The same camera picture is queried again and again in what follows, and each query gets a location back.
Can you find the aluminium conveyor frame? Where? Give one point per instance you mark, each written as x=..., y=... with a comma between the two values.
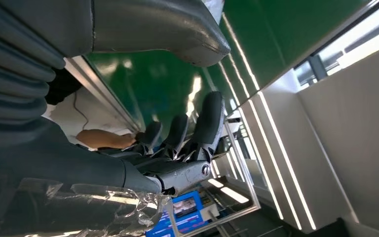
x=104, y=95

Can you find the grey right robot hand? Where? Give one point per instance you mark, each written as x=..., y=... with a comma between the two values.
x=62, y=170

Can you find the metal rack frame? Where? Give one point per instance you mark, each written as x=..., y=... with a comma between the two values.
x=251, y=193

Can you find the blue monitor screen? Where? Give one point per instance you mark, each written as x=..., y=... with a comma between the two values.
x=189, y=212

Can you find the green conveyor belt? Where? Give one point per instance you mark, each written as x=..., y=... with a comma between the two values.
x=274, y=32

